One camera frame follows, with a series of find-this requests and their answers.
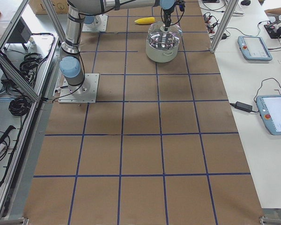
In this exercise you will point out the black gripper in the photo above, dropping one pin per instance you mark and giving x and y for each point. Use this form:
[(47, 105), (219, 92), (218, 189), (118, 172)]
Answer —
[(166, 11)]

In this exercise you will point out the yellow corn cob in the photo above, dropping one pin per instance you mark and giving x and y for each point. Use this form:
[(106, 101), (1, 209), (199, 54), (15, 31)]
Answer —
[(145, 20)]

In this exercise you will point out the glass pot lid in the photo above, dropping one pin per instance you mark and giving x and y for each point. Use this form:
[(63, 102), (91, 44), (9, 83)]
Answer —
[(161, 37)]

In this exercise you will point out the pale green electric pot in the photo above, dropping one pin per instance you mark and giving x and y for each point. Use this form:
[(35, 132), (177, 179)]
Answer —
[(161, 56)]

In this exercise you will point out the far teach pendant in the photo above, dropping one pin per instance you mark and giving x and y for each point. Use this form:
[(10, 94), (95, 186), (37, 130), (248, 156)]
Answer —
[(254, 48)]

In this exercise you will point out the teach pendant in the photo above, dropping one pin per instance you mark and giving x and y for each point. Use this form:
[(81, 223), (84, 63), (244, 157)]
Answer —
[(270, 111), (254, 48)]

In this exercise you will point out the black power adapter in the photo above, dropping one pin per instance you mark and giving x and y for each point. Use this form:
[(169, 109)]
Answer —
[(243, 107)]

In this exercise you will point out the near teach pendant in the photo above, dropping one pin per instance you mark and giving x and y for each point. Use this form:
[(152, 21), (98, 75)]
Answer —
[(270, 111)]

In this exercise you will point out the aluminium frame post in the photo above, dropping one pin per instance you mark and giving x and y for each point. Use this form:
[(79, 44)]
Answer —
[(223, 25)]

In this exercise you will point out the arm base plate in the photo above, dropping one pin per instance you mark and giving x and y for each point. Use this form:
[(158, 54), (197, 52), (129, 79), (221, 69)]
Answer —
[(87, 93), (100, 28)]

